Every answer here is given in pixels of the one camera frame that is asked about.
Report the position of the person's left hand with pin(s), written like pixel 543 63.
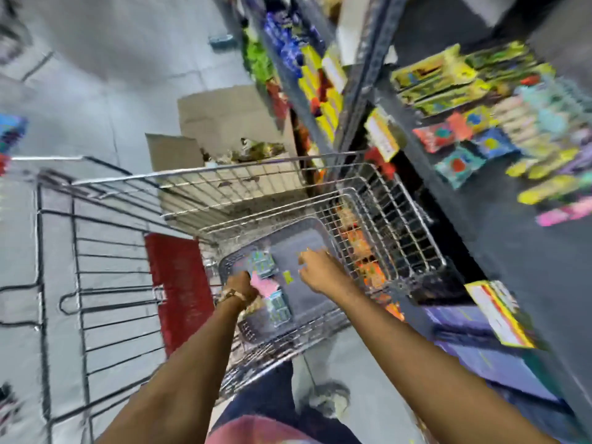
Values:
pixel 240 286

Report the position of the person's right hand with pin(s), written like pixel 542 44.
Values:
pixel 326 275

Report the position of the person's left fingers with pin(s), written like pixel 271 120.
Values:
pixel 249 282

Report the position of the person's right fingers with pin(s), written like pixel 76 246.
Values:
pixel 311 263

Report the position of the pink packet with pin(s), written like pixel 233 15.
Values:
pixel 264 286

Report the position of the person's right forearm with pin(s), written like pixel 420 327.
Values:
pixel 416 365

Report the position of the person's left forearm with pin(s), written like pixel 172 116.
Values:
pixel 185 374

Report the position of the grey plastic basket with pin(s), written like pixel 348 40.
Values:
pixel 300 245

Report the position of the teal packet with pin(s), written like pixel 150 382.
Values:
pixel 261 263
pixel 280 309

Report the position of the small yellow packet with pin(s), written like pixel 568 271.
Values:
pixel 288 277

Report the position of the row of orange packets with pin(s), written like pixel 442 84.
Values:
pixel 365 258

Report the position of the red cart seat flap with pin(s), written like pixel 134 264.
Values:
pixel 178 291

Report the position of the person's blue jeans leg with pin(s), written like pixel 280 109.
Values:
pixel 273 393

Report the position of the packets inside cardboard box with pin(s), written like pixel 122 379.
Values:
pixel 254 150

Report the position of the person's grey shoe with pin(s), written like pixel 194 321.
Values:
pixel 329 400

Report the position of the person's pink shirt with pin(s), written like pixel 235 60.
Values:
pixel 263 432

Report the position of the open cardboard box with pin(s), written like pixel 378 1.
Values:
pixel 222 115

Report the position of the row of yellow packets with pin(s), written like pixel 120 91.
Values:
pixel 319 92

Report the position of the grey metal shelving unit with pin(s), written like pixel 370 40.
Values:
pixel 485 235

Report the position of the group of colourful square packets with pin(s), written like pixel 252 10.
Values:
pixel 462 147

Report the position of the stack of purple boxes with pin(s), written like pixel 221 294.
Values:
pixel 481 351

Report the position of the row of green packets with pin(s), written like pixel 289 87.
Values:
pixel 258 60

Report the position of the row of blue packets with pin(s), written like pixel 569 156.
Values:
pixel 284 43

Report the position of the stack of long yellow-green packs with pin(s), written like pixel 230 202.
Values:
pixel 444 83

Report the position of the group of yellow tubes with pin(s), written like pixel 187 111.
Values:
pixel 550 180

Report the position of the pink tube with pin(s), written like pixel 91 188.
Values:
pixel 564 212

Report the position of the stack of pastel packs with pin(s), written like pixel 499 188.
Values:
pixel 541 115

